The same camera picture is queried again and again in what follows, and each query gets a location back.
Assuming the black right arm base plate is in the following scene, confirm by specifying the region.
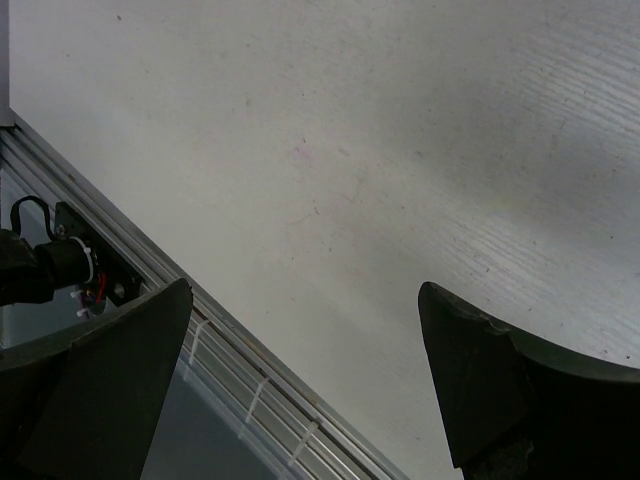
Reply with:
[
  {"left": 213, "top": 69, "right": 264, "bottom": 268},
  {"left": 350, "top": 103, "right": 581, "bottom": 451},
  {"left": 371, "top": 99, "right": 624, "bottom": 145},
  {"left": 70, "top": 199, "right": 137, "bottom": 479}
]
[{"left": 55, "top": 202, "right": 142, "bottom": 307}]

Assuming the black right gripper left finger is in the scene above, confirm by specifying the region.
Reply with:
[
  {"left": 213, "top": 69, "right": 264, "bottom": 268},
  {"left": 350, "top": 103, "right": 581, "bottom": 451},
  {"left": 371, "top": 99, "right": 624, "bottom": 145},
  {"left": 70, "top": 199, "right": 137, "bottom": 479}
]
[{"left": 1, "top": 279, "right": 193, "bottom": 479}]

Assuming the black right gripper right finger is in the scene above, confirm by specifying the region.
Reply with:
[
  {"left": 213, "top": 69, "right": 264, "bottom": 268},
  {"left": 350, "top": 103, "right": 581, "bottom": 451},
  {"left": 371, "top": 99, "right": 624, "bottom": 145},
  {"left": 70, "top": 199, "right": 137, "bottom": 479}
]
[{"left": 418, "top": 282, "right": 639, "bottom": 479}]

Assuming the aluminium table edge rail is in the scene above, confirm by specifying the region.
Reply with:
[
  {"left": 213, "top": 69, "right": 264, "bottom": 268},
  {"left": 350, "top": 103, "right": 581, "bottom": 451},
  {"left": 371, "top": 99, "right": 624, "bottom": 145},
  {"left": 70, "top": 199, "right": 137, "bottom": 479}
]
[{"left": 1, "top": 121, "right": 405, "bottom": 479}]

